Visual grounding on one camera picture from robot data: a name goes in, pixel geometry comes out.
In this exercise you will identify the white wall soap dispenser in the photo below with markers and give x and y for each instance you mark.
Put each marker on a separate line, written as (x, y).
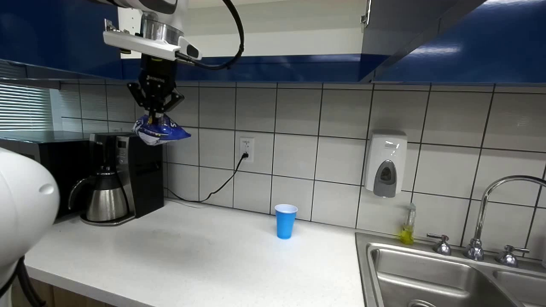
(386, 162)

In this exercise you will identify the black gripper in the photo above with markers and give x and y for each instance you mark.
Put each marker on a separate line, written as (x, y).
(157, 78)

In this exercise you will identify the closed blue wall cabinet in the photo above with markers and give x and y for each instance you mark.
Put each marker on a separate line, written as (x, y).
(500, 44)

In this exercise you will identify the white window blinds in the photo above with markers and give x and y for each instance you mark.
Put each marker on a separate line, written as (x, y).
(26, 107)

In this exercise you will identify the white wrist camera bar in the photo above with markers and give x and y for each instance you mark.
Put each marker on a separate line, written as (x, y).
(137, 44)

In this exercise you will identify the blue cabinet door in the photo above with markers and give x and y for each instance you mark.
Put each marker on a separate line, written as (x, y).
(398, 27)
(51, 34)

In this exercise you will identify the yellow dish soap bottle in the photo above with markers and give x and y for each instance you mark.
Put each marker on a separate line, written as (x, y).
(406, 232)

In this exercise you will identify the blue snack packet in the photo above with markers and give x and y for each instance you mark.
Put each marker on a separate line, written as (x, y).
(162, 131)

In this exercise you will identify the wooden base cabinet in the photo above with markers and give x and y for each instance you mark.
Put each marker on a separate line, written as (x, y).
(62, 296)

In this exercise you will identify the blue plastic cup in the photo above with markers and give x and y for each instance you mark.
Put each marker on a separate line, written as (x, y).
(285, 221)

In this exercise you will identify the white wall outlet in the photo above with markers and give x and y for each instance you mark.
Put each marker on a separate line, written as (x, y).
(246, 146)

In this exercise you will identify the black coffee maker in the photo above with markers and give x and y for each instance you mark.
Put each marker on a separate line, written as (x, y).
(145, 175)

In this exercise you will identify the steel coffee carafe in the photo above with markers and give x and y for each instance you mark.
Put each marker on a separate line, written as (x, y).
(104, 201)

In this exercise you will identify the metal cabinet hinge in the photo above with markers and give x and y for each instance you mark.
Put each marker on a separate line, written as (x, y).
(367, 10)

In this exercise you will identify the stainless steel sink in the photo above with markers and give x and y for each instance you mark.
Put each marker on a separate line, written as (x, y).
(420, 272)

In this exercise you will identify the chrome sink faucet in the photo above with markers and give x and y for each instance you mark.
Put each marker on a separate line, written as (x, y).
(483, 206)

